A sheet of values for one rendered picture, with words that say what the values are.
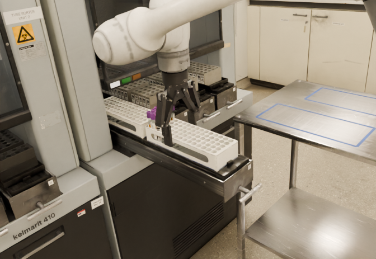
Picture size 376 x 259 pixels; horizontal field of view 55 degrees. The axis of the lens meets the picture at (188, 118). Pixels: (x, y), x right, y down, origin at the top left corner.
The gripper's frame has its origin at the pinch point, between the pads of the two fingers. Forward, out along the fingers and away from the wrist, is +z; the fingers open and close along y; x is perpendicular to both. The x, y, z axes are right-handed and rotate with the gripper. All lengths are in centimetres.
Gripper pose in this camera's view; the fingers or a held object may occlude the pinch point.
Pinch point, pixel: (180, 132)
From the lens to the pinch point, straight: 110.0
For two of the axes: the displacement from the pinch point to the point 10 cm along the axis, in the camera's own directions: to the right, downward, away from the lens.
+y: 6.9, -3.6, 6.3
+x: -7.2, -2.5, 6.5
